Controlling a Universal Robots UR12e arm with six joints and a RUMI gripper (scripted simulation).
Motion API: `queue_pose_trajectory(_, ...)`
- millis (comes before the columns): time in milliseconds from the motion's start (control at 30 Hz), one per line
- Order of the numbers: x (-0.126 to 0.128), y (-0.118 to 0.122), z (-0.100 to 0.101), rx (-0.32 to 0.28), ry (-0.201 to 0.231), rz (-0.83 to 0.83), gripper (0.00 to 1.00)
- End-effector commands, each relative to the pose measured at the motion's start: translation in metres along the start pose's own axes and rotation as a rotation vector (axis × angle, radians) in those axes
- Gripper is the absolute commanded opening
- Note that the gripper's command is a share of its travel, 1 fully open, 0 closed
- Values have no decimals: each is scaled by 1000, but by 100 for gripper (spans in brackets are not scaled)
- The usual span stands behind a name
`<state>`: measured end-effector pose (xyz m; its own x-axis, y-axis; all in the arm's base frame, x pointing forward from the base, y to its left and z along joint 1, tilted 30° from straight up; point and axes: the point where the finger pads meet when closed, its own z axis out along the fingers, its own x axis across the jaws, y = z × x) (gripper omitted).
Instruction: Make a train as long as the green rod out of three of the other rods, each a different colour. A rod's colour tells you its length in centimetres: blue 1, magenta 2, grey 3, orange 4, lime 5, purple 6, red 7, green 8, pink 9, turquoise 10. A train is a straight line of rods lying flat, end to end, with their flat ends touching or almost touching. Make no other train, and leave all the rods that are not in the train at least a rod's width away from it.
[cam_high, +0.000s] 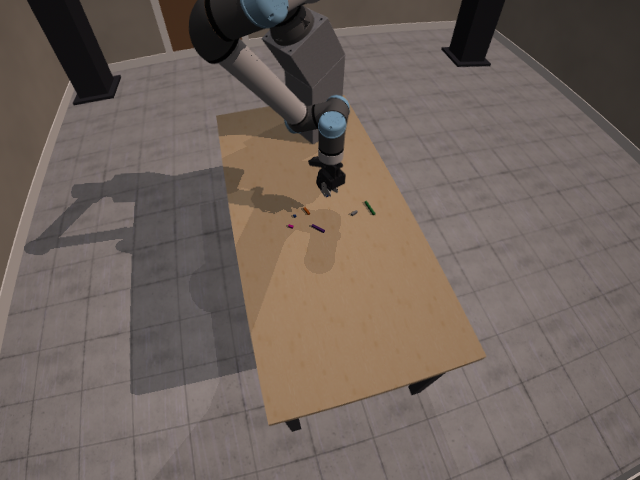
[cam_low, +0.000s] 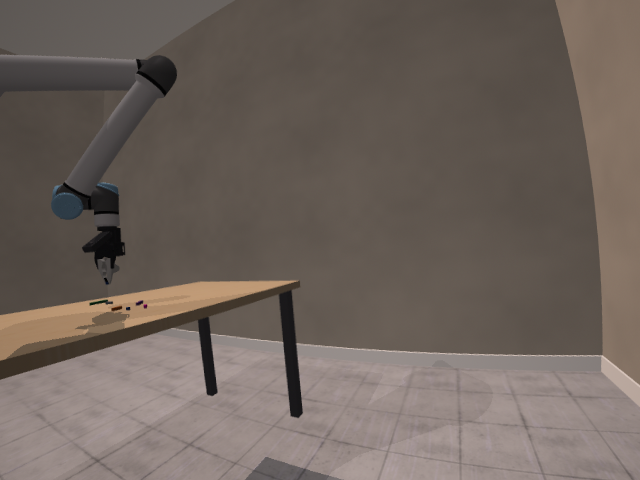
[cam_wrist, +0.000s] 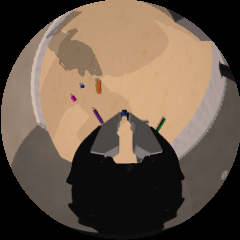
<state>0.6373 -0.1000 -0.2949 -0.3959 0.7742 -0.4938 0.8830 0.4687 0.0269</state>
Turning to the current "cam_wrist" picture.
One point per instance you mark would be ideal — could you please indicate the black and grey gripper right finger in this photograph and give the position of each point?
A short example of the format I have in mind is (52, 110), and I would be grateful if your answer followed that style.
(146, 141)

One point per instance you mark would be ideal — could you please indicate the purple rod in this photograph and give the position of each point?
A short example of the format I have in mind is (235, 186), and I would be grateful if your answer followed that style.
(98, 116)

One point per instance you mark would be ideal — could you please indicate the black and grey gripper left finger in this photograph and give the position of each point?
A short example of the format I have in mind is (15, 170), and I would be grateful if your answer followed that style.
(100, 143)

